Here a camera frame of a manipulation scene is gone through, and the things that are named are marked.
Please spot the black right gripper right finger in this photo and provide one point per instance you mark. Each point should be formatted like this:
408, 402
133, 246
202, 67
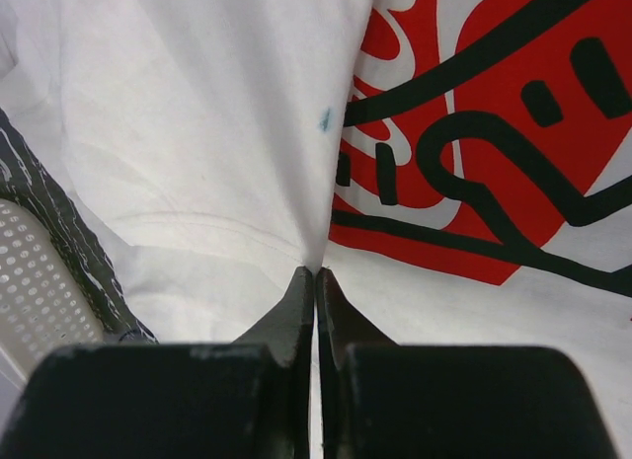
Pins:
385, 400

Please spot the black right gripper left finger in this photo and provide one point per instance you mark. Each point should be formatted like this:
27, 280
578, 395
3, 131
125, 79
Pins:
246, 399

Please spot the white Coca-Cola print t-shirt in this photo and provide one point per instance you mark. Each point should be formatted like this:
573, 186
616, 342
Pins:
462, 166

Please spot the white perforated plastic basket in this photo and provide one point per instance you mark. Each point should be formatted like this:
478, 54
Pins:
42, 306

